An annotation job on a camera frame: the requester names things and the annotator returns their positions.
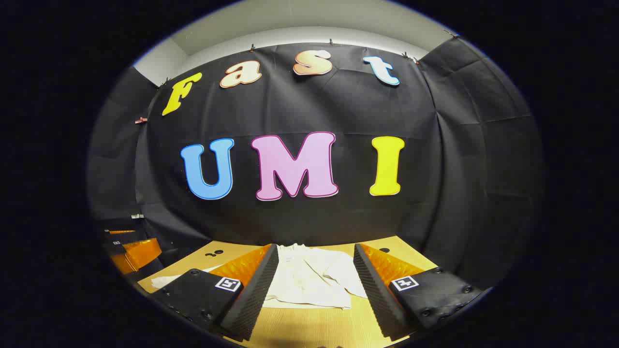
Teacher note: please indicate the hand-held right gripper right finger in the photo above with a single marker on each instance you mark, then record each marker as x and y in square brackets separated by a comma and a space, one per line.
[375, 290]

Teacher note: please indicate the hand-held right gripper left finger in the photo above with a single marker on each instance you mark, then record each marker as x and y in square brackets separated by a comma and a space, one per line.
[256, 290]

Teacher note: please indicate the white sweatshirt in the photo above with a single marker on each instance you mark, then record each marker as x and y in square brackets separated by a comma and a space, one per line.
[314, 275]

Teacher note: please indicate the small black table fitting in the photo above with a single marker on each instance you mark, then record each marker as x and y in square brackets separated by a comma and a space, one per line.
[215, 253]

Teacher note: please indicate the black backdrop cloth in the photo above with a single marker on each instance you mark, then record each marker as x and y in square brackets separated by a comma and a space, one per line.
[338, 106]

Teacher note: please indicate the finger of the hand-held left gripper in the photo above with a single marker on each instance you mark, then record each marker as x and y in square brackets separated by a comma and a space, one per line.
[121, 232]
[140, 253]

